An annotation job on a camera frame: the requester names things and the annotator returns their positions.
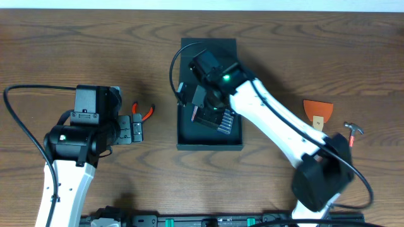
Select black open gift box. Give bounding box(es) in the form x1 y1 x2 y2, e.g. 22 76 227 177
177 38 244 151

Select small hammer red black handle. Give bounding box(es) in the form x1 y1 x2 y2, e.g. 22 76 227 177
344 122 364 149

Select blue drill bit set case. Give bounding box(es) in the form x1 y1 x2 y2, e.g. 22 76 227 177
191 106 234 135

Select orange scraper wooden handle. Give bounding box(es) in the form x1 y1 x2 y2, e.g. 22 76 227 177
303 100 333 131

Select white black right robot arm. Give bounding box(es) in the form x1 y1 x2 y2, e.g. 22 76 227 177
189 63 354 220

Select red black cutting pliers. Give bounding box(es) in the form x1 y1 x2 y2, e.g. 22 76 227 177
131 101 156 123

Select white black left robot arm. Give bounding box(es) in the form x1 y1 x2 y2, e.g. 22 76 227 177
35 110 143 226

